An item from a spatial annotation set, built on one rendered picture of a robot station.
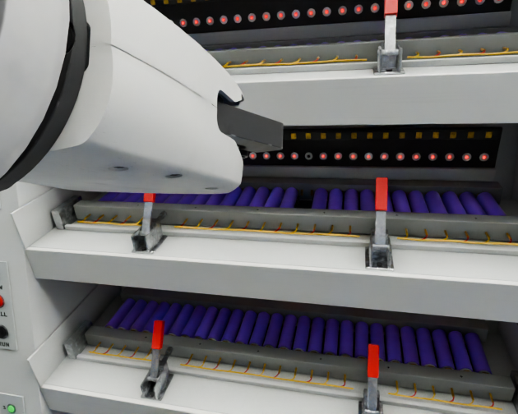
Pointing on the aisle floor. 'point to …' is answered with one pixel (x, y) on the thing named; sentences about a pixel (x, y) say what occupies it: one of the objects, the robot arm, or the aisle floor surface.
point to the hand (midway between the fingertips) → (194, 154)
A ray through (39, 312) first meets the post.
